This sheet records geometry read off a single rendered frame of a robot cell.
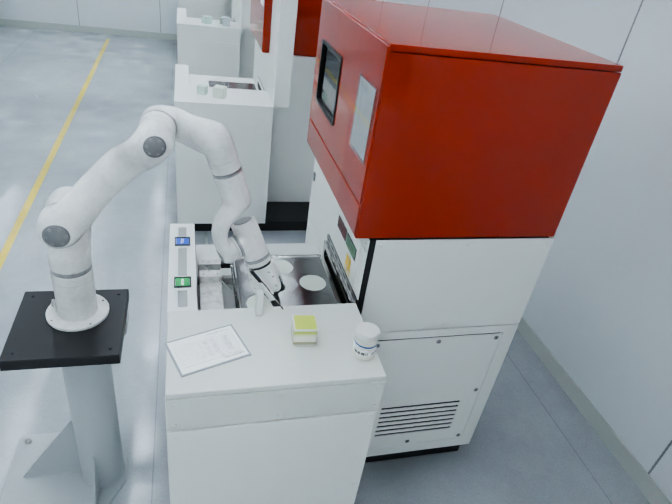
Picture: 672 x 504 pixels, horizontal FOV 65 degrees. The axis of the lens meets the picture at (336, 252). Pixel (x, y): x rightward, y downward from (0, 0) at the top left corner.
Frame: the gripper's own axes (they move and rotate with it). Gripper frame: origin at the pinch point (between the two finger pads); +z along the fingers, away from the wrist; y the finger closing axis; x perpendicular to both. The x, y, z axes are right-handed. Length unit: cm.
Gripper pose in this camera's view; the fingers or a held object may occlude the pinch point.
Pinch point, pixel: (275, 300)
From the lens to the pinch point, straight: 186.3
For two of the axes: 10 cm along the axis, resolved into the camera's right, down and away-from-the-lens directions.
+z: 2.8, 8.6, 4.3
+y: 9.3, -1.4, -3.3
